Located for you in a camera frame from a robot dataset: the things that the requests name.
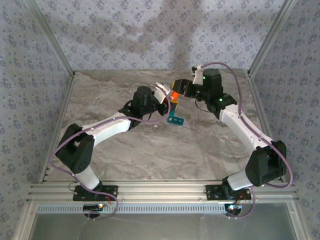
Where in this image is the teal L-shaped block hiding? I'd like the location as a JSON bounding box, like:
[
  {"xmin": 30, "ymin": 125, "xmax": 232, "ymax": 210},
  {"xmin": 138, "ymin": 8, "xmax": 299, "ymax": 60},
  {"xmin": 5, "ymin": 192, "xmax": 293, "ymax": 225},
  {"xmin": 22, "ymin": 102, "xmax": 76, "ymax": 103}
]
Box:
[{"xmin": 166, "ymin": 110, "xmax": 186, "ymax": 126}]

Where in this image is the grey metal lower panel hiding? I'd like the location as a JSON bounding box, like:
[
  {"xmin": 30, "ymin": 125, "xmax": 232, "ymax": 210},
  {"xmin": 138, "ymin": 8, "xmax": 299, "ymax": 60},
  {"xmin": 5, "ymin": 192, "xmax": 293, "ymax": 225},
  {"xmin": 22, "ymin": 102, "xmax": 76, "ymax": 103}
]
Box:
[{"xmin": 32, "ymin": 202, "xmax": 298, "ymax": 240}]

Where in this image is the aluminium table side rail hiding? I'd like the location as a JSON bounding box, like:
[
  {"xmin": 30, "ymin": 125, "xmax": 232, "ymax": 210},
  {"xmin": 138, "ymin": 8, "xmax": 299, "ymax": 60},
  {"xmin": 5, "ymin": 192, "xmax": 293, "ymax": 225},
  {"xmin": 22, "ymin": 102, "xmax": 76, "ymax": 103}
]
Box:
[
  {"xmin": 27, "ymin": 72, "xmax": 76, "ymax": 185},
  {"xmin": 246, "ymin": 72, "xmax": 286, "ymax": 182}
]

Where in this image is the aluminium corner post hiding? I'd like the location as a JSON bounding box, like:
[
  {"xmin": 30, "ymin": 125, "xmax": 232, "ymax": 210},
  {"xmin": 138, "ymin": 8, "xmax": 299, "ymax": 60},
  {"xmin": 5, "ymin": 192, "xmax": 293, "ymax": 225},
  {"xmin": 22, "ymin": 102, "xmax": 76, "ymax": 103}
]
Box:
[
  {"xmin": 23, "ymin": 0, "xmax": 76, "ymax": 77},
  {"xmin": 247, "ymin": 0, "xmax": 301, "ymax": 77}
]

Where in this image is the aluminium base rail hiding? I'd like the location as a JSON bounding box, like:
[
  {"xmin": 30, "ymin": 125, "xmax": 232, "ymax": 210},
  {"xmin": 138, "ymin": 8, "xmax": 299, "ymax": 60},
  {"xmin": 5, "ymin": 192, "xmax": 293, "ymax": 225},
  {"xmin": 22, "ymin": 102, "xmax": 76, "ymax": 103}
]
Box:
[{"xmin": 26, "ymin": 180, "xmax": 299, "ymax": 203}]

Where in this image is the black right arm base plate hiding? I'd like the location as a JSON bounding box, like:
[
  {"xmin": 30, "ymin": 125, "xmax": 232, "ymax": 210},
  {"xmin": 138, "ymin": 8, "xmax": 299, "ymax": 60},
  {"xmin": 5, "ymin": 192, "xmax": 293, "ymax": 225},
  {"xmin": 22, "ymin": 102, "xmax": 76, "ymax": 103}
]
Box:
[{"xmin": 205, "ymin": 184, "xmax": 252, "ymax": 201}]

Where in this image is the grey slotted cable duct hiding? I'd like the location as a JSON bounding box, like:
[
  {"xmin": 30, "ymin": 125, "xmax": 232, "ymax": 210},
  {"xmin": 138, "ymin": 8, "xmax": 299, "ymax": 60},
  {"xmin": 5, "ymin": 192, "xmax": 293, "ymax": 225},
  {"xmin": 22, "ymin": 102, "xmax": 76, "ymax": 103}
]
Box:
[{"xmin": 36, "ymin": 203, "xmax": 227, "ymax": 215}]

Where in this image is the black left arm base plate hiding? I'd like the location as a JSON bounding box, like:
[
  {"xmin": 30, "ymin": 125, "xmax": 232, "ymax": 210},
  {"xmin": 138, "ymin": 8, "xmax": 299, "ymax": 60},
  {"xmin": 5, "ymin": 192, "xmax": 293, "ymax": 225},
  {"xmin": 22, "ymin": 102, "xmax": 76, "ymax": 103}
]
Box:
[{"xmin": 72, "ymin": 184, "xmax": 119, "ymax": 202}]

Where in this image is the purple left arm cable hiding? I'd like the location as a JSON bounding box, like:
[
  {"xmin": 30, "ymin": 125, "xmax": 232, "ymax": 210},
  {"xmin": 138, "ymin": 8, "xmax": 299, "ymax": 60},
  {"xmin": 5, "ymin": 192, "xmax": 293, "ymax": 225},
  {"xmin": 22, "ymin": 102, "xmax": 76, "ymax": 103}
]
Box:
[{"xmin": 48, "ymin": 83, "xmax": 172, "ymax": 222}]

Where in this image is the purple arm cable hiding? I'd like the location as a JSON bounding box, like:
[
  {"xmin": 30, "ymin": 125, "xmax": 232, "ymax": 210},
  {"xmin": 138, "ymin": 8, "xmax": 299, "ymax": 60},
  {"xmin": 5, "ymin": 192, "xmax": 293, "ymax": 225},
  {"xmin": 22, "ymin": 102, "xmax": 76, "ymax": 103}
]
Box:
[
  {"xmin": 199, "ymin": 61, "xmax": 294, "ymax": 221},
  {"xmin": 48, "ymin": 83, "xmax": 172, "ymax": 222}
]

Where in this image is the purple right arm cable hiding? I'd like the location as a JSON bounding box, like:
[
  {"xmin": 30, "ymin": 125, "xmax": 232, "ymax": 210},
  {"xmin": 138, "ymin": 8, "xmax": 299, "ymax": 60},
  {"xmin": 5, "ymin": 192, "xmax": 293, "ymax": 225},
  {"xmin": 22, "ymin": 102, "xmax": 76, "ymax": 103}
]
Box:
[{"xmin": 199, "ymin": 61, "xmax": 294, "ymax": 221}]

